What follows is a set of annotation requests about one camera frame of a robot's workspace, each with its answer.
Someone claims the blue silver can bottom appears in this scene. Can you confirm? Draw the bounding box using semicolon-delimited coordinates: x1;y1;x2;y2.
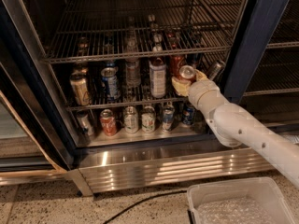
162;105;175;132

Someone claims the red coke can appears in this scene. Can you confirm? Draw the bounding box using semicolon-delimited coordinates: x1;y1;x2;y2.
178;65;196;83

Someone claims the green white can right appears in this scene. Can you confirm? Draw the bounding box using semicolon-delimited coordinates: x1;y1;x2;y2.
141;106;156;133

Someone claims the green white can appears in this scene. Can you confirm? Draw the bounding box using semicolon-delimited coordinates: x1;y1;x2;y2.
124;106;139;133
141;106;156;133

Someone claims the blue pepsi can bottom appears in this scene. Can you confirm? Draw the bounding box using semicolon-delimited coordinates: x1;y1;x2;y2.
181;103;196;126

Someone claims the green white can left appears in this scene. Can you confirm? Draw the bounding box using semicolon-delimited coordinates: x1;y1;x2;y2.
124;106;139;133

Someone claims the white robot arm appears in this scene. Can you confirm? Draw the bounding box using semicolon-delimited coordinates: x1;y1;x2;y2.
172;71;299;188

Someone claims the top wire shelf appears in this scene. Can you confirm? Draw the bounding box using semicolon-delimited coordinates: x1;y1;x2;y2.
45;0;246;64

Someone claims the red bottle behind coke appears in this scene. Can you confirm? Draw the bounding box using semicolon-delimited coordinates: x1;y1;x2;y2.
169;37;186;77

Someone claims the open fridge door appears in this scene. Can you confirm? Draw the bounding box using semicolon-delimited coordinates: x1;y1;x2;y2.
0;0;73;185

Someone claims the silver can bottom left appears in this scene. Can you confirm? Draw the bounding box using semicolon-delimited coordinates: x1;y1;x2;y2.
76;111;94;136

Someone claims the blue pepsi can middle shelf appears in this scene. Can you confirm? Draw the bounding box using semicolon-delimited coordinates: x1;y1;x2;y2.
101;67;121;101

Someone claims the black floor cable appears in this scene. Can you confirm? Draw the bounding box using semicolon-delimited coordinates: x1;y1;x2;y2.
102;189;188;224

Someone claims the silver slim can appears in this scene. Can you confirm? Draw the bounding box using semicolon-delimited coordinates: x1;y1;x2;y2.
206;60;225;81

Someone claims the white label drink bottle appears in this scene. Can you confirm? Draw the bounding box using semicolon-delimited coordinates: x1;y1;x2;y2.
149;56;166;98

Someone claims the clear water bottle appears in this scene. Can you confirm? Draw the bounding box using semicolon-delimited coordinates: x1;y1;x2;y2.
125;38;141;88

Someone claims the dark blue fridge pillar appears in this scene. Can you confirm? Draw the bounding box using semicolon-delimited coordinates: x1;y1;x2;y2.
221;0;290;104

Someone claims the red can bottom shelf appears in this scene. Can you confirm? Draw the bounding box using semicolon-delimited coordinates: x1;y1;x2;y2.
100;109;117;136

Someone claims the wire shelf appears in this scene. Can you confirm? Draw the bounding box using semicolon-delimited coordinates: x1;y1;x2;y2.
45;0;246;64
66;51;228;112

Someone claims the gold can middle shelf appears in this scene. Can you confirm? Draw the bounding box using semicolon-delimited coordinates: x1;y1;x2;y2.
70;73;91;106

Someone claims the steel fridge base grille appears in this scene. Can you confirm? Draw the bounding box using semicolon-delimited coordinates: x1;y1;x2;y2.
78;136;274;193

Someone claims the middle wire shelf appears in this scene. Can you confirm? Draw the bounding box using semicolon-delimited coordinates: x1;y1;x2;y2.
66;51;228;112

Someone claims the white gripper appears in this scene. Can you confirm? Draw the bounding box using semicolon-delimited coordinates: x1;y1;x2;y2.
172;70;228;116

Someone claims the clear plastic bin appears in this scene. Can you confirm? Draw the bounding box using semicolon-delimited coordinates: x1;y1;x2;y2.
187;177;296;224

